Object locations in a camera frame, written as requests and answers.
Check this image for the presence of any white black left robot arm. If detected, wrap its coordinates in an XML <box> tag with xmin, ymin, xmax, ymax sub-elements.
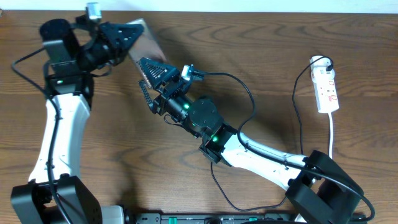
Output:
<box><xmin>11</xmin><ymin>17</ymin><xmax>146</xmax><ymax>223</ymax></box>

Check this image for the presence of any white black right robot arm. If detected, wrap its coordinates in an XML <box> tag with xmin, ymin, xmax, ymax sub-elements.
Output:
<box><xmin>137</xmin><ymin>58</ymin><xmax>369</xmax><ymax>223</ymax></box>

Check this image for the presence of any black USB charging cable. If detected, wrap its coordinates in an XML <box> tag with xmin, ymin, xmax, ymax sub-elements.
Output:
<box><xmin>210</xmin><ymin>55</ymin><xmax>335</xmax><ymax>212</ymax></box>

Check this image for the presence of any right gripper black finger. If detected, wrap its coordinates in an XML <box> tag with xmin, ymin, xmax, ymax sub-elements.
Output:
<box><xmin>138</xmin><ymin>80</ymin><xmax>154</xmax><ymax>112</ymax></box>
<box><xmin>138</xmin><ymin>58</ymin><xmax>180</xmax><ymax>89</ymax></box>

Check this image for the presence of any white power strip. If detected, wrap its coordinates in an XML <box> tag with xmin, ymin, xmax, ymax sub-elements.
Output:
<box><xmin>311</xmin><ymin>67</ymin><xmax>340</xmax><ymax>114</ymax></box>

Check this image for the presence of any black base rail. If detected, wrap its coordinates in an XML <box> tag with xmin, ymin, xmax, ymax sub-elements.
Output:
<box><xmin>134</xmin><ymin>213</ymin><xmax>306</xmax><ymax>224</ymax></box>

